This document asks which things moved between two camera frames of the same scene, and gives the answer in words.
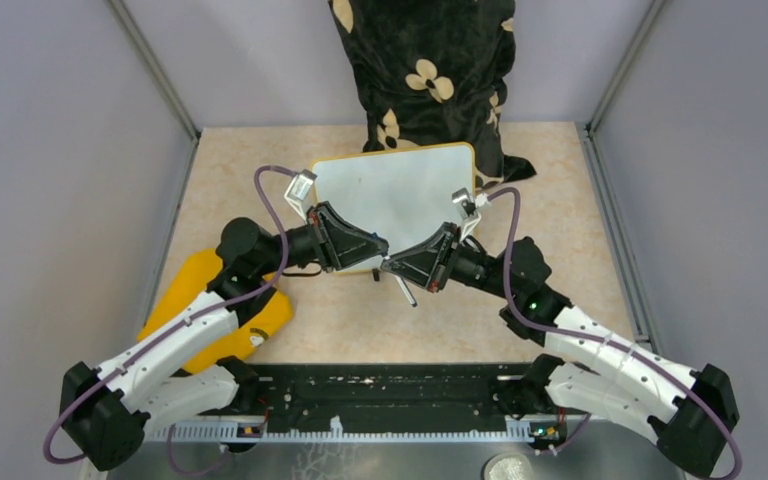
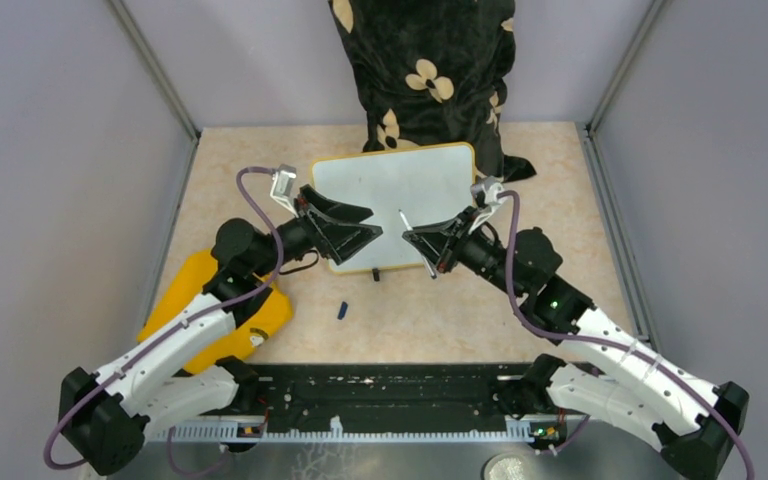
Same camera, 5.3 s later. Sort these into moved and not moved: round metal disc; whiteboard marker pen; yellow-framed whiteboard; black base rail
Moved: whiteboard marker pen
Not moved: round metal disc; yellow-framed whiteboard; black base rail
